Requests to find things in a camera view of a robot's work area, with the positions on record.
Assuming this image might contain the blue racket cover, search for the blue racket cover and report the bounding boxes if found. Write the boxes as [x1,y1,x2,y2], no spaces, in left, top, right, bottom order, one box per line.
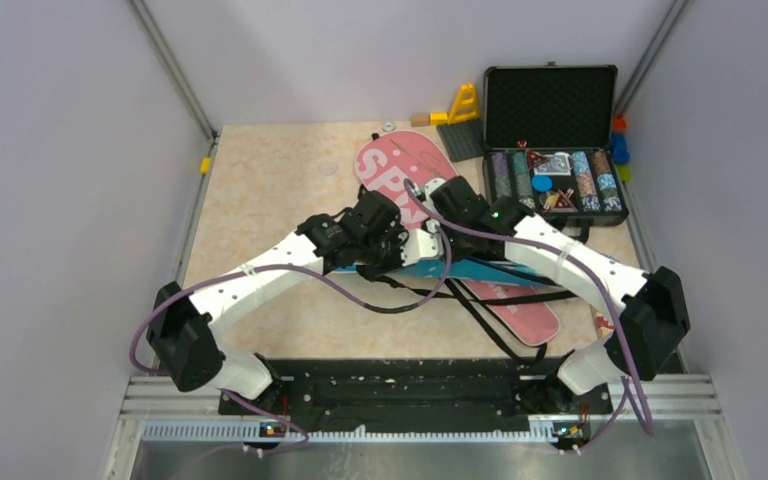
[330,258,577,301]

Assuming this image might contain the clear tube lid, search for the clear tube lid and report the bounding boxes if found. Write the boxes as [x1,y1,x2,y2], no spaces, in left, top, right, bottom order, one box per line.
[318,161,339,176]

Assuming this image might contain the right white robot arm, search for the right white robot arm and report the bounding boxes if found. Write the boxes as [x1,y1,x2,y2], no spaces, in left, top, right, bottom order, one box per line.
[422,176,690,412]

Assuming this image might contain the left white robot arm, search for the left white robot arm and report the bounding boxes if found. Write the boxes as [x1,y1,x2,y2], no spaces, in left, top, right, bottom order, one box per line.
[145,192,437,414]

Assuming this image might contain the pink racket cover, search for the pink racket cover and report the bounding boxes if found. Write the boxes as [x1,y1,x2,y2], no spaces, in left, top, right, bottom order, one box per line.
[355,130,560,347]

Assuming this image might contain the dark grey building plate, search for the dark grey building plate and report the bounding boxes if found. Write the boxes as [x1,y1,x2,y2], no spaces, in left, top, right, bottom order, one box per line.
[436,119,484,163]

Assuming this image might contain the black poker chip case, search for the black poker chip case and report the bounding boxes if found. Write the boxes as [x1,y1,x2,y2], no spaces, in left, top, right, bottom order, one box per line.
[482,65,629,241]

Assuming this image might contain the yellow letter A toy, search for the yellow letter A toy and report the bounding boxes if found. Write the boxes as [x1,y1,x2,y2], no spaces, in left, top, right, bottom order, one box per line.
[429,84,480,126]

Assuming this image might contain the small wooden block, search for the small wooden block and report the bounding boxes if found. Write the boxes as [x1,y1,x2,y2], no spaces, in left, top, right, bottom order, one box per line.
[409,113,431,128]

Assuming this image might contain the coloured toys in corner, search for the coloured toys in corner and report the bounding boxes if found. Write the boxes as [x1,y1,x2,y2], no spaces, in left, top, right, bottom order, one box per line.
[610,115,632,182]

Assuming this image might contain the red white card box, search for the red white card box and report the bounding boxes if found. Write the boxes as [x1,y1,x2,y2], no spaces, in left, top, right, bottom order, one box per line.
[592,310,614,338]

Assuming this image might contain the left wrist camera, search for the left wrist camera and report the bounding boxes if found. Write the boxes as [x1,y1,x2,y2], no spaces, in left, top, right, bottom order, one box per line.
[400,229,444,266]

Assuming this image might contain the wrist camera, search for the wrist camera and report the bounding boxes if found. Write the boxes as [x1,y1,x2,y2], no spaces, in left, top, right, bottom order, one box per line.
[403,178,445,212]
[400,229,444,266]

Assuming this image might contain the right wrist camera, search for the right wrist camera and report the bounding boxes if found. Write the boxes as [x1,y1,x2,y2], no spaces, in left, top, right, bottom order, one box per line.
[403,178,445,212]

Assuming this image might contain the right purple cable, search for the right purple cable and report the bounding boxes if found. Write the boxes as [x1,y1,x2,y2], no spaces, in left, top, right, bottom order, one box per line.
[402,178,656,452]

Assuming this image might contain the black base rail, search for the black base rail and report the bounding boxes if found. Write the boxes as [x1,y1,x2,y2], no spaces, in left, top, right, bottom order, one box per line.
[253,358,613,434]

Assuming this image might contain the yellow clip on frame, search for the yellow clip on frame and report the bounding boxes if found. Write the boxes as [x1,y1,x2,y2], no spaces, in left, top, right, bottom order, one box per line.
[199,157,212,175]

